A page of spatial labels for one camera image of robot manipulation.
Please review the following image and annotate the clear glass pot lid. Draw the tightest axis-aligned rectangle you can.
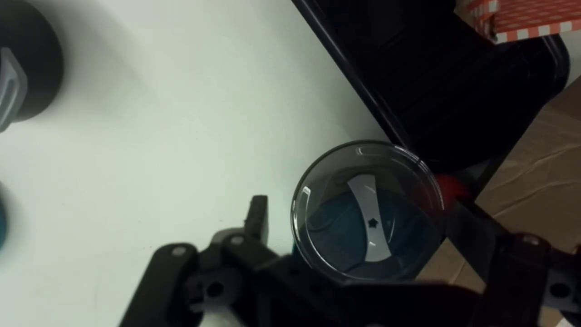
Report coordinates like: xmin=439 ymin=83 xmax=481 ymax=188
xmin=290 ymin=141 xmax=444 ymax=281

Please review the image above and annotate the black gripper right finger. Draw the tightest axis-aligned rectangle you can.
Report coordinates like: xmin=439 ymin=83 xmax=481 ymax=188
xmin=444 ymin=199 xmax=508 ymax=290

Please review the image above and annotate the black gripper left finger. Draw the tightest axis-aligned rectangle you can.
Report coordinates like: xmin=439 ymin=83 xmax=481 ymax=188
xmin=243 ymin=194 xmax=268 ymax=239

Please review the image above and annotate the black baking tray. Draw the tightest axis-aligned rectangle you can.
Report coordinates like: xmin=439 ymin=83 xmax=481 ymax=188
xmin=292 ymin=0 xmax=570 ymax=192

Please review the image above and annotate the black toy pot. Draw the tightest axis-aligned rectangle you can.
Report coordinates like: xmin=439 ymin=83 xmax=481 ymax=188
xmin=0 ymin=0 xmax=63 ymax=130

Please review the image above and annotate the red checkered cardboard box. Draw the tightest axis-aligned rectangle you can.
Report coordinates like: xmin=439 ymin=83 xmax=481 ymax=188
xmin=454 ymin=0 xmax=581 ymax=43

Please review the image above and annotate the brown cardboard box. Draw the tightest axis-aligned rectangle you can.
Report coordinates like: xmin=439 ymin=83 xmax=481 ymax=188
xmin=473 ymin=77 xmax=581 ymax=252

